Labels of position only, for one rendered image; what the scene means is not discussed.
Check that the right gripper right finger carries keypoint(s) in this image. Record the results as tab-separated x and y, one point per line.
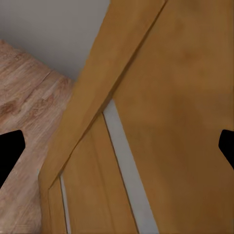
226	145

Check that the door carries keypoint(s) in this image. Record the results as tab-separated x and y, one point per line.
136	151

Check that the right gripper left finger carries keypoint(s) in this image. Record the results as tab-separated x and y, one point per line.
11	146

